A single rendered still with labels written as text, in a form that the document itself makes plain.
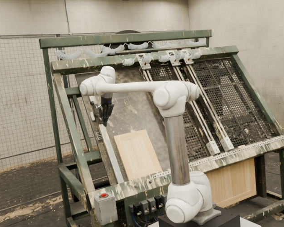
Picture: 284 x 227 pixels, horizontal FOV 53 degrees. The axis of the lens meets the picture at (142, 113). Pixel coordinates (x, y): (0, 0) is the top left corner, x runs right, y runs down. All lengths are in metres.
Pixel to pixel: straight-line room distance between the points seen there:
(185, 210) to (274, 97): 6.45
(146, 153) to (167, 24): 6.86
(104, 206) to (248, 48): 6.72
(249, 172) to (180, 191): 1.90
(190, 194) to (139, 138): 1.08
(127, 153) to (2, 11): 5.40
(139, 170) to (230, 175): 1.16
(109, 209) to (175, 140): 0.78
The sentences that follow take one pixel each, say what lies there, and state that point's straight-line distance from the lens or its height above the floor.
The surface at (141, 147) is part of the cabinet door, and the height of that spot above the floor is 1.10.
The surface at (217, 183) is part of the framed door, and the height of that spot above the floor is 0.53.
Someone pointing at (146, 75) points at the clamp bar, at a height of 1.70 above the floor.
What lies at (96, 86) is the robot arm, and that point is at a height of 1.68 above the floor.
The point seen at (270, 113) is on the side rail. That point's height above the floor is 1.13.
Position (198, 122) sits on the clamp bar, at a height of 1.19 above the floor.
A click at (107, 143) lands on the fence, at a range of 2.41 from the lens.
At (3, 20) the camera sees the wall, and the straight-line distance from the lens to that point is 7.19.
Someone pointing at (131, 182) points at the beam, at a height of 0.89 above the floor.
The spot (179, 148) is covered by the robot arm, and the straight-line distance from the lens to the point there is 1.52.
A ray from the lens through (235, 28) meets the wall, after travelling 8.41.
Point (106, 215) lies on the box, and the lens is 2.06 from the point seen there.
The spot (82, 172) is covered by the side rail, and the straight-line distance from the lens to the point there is 2.28.
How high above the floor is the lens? 1.73
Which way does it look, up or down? 8 degrees down
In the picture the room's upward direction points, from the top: 7 degrees counter-clockwise
